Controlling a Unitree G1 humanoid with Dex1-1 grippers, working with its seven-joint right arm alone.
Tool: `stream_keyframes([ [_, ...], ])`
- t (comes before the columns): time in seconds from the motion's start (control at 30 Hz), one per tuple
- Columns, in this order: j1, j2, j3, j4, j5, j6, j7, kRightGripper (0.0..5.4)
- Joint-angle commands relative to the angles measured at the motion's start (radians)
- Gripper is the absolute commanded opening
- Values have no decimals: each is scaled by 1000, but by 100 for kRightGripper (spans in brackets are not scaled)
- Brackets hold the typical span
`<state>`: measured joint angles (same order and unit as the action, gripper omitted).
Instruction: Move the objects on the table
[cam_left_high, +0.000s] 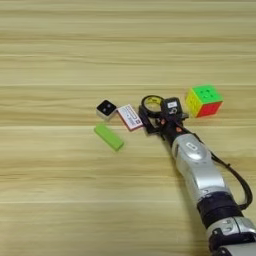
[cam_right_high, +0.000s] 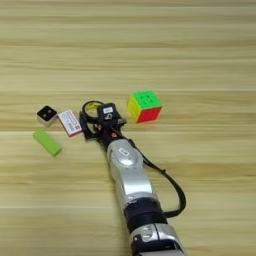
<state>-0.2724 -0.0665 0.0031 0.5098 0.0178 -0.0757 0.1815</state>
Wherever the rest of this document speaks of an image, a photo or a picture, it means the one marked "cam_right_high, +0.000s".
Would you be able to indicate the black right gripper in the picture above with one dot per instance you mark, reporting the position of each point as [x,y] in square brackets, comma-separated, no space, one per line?
[108,131]

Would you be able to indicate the black tape roll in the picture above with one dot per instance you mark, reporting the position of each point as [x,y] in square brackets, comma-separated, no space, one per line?
[86,113]

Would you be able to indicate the white red printed eraser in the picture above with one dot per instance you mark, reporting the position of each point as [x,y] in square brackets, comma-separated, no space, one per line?
[69,122]

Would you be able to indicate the green rectangular block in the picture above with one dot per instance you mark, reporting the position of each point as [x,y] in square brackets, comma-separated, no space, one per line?
[47,142]

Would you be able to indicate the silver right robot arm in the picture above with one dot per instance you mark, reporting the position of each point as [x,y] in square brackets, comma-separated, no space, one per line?
[133,176]

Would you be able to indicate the colourful puzzle cube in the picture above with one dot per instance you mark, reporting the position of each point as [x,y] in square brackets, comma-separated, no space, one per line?
[145,106]

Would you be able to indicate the small black cube white base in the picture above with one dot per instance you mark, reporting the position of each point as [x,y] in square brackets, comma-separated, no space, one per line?
[46,115]

